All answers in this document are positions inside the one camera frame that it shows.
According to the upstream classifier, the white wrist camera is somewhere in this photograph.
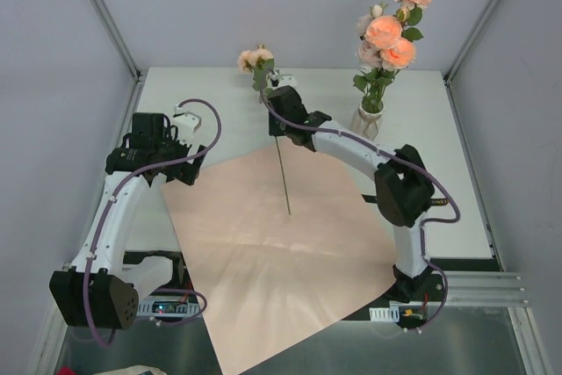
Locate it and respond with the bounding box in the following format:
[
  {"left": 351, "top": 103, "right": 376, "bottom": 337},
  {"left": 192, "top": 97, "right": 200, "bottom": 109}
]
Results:
[
  {"left": 269, "top": 74, "right": 298, "bottom": 90},
  {"left": 171, "top": 105, "right": 202, "bottom": 146}
]

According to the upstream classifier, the black ribbon gold lettering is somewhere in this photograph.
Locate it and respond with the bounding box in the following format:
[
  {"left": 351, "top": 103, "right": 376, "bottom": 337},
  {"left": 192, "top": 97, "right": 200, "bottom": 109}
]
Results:
[{"left": 362, "top": 194, "right": 450, "bottom": 206}]

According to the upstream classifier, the left aluminium frame post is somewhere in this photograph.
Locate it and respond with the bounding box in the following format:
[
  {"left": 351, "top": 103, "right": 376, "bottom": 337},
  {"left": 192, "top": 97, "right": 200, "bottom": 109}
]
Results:
[{"left": 90, "top": 0, "right": 142, "bottom": 82}]

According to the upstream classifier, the right white cable duct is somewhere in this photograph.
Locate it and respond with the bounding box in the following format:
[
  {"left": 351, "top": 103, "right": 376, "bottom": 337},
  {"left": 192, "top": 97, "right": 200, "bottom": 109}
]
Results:
[{"left": 369, "top": 306, "right": 400, "bottom": 323}]

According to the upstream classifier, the white ribbed vase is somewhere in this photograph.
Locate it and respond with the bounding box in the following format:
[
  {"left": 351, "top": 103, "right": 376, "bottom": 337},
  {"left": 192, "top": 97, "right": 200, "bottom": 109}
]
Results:
[{"left": 349, "top": 104, "right": 384, "bottom": 141}]

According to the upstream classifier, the left white cable duct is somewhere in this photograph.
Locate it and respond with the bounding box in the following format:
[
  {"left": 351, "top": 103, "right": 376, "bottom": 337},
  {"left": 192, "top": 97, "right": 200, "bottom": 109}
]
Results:
[{"left": 137, "top": 299, "right": 200, "bottom": 318}]

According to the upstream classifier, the white cable duct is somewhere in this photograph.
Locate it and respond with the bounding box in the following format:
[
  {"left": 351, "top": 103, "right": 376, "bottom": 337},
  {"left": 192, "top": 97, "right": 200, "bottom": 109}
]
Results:
[
  {"left": 137, "top": 299, "right": 200, "bottom": 318},
  {"left": 369, "top": 306, "right": 400, "bottom": 323}
]

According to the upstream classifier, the beige cloth bottom edge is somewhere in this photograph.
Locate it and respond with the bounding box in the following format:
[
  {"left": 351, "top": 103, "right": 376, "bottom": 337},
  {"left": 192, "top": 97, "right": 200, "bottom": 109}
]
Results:
[{"left": 96, "top": 365, "right": 166, "bottom": 375}]

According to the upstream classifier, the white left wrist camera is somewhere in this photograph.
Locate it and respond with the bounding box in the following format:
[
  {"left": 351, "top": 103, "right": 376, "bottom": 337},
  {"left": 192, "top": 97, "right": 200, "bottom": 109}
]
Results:
[{"left": 171, "top": 105, "right": 202, "bottom": 146}]

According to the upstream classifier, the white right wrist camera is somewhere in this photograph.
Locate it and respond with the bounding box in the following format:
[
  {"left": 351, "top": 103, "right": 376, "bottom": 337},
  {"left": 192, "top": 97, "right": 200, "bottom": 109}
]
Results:
[{"left": 269, "top": 74, "right": 298, "bottom": 90}]

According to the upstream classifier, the right aluminium frame post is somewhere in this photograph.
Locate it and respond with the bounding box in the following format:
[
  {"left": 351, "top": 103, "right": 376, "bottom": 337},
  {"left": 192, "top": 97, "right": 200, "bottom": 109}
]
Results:
[{"left": 443, "top": 0, "right": 502, "bottom": 86}]

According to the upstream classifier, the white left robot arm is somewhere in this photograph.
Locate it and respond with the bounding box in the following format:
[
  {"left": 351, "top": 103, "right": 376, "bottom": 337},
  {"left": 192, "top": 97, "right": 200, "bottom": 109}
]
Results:
[{"left": 49, "top": 112, "right": 205, "bottom": 330}]

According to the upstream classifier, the pink wrapping paper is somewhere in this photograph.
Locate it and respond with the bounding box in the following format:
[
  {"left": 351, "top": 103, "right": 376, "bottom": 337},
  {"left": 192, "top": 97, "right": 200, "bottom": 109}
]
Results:
[{"left": 162, "top": 141, "right": 396, "bottom": 374}]

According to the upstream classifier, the pink flower stem pale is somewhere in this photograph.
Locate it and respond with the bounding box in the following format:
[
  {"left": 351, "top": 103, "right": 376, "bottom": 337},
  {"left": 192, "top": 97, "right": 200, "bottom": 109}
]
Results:
[{"left": 352, "top": 3, "right": 397, "bottom": 113}]

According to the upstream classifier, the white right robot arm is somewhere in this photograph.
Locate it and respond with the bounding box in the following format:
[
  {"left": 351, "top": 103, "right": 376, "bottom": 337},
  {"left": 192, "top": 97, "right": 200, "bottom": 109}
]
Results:
[{"left": 266, "top": 86, "right": 435, "bottom": 303}]

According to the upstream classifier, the aluminium frame post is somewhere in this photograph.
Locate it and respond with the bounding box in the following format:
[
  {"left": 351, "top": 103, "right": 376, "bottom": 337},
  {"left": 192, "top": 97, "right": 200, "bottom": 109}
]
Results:
[
  {"left": 443, "top": 0, "right": 502, "bottom": 86},
  {"left": 90, "top": 0, "right": 142, "bottom": 82}
]

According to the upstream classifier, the red object bottom edge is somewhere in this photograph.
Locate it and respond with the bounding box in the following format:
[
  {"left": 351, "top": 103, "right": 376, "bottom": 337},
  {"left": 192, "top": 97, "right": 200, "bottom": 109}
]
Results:
[{"left": 55, "top": 366, "right": 76, "bottom": 375}]

